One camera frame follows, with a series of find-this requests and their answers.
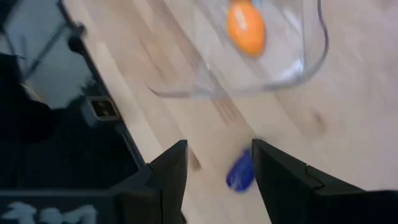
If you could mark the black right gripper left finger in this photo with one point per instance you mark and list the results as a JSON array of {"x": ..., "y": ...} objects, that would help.
[{"x": 161, "y": 186}]

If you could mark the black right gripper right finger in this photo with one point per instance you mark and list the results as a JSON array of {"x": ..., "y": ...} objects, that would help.
[{"x": 295, "y": 199}]

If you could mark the small blue object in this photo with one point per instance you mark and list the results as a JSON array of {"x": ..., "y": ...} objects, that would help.
[{"x": 241, "y": 174}]

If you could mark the clear plastic container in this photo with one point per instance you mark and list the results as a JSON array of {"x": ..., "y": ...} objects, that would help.
[{"x": 202, "y": 77}]

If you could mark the orange toy fruit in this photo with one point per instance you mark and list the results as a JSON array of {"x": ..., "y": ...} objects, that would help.
[{"x": 246, "y": 29}]

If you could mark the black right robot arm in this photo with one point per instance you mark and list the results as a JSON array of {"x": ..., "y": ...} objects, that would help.
[{"x": 46, "y": 149}]

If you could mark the black table frame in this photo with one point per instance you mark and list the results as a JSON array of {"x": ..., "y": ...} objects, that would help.
[{"x": 127, "y": 137}]

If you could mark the silver mounting bracket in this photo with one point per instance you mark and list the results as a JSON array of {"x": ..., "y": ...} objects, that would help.
[{"x": 104, "y": 109}]

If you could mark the black frame strut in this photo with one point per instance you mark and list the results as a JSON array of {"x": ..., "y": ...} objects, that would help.
[{"x": 76, "y": 40}]

